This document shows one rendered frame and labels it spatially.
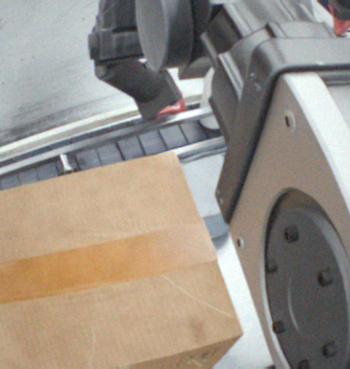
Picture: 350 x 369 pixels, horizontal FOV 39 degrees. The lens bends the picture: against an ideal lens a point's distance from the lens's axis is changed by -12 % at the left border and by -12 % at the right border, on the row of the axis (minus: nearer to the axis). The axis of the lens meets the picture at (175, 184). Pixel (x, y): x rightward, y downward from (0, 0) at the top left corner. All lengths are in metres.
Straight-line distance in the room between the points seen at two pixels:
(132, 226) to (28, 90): 0.59
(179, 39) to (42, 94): 0.82
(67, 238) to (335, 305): 0.43
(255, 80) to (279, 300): 0.09
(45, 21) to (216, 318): 0.93
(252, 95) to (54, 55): 0.99
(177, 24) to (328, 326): 0.18
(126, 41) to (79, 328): 0.38
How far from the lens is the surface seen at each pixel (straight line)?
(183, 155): 0.94
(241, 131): 0.22
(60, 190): 0.60
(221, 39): 0.26
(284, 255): 0.21
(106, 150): 0.93
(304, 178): 0.18
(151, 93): 0.82
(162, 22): 0.29
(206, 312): 0.55
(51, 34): 1.25
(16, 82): 1.14
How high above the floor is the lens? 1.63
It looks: 57 degrees down
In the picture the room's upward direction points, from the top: 10 degrees clockwise
